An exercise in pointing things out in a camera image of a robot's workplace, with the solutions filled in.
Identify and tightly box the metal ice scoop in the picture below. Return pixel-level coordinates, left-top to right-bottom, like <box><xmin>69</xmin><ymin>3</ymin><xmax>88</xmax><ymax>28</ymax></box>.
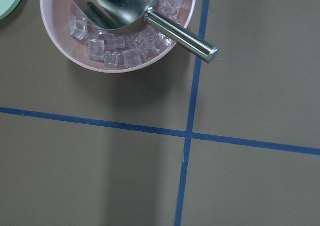
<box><xmin>71</xmin><ymin>0</ymin><xmax>218</xmax><ymax>63</ymax></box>

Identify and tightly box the clear ice cubes pile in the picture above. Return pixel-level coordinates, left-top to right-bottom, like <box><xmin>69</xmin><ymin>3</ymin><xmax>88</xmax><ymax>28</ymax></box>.
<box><xmin>69</xmin><ymin>6</ymin><xmax>175</xmax><ymax>70</ymax></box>

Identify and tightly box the pink bowl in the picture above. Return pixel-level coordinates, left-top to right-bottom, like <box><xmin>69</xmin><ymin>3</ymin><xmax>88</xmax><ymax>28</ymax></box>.
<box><xmin>39</xmin><ymin>0</ymin><xmax>198</xmax><ymax>74</ymax></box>

